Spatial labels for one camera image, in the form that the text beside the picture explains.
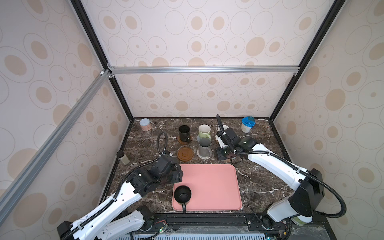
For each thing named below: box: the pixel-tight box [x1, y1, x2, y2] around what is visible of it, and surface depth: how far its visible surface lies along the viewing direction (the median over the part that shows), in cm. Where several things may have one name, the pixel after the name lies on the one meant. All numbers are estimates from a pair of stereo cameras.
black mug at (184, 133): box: [178, 125, 191, 143], surface depth 102 cm
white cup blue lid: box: [241, 116, 256, 134], surface depth 108 cm
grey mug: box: [198, 137, 213, 158], surface depth 93 cm
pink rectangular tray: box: [172, 164, 242, 214], surface depth 87 cm
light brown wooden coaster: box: [177, 146, 194, 163], surface depth 101 cm
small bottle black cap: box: [116, 150, 130, 166], surface depth 91 cm
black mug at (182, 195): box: [174, 185, 192, 214], surface depth 77 cm
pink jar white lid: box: [139, 118, 152, 132], surface depth 114 cm
